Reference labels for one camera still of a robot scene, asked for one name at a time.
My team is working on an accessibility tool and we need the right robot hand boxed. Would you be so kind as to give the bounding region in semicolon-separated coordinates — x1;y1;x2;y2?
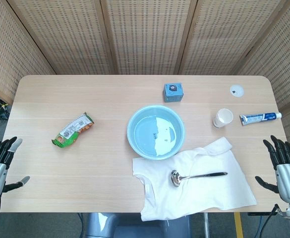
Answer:
255;135;290;204

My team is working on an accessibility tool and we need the metal ladle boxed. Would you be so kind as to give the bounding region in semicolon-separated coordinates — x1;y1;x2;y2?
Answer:
169;170;229;187

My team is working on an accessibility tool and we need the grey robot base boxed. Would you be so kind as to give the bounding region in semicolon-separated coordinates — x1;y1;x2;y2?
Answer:
84;212;192;238

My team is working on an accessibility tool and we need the light blue plastic bowl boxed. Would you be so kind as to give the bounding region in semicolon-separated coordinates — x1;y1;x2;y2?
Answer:
127;105;186;160

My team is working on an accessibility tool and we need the blue white toothpaste tube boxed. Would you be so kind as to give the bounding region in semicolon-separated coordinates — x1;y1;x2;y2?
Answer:
239;112;283;126

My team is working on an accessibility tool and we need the white paper cup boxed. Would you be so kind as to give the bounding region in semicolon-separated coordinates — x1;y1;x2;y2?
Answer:
212;108;234;128

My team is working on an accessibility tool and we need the green snack packet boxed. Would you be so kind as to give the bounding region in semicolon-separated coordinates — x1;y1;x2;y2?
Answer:
51;112;95;149

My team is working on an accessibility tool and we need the white cloth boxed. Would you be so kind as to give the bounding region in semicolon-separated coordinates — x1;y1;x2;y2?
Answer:
131;136;257;222

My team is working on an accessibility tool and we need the white round table grommet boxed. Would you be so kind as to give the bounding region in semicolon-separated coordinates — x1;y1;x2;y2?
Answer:
229;84;244;98

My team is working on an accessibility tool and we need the small blue box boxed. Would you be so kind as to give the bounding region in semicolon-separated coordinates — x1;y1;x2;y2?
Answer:
163;83;184;103

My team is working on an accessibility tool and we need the woven folding screen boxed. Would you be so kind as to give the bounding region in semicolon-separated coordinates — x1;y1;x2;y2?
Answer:
0;0;290;174

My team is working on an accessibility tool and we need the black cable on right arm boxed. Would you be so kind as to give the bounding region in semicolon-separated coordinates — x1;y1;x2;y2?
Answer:
259;203;283;238

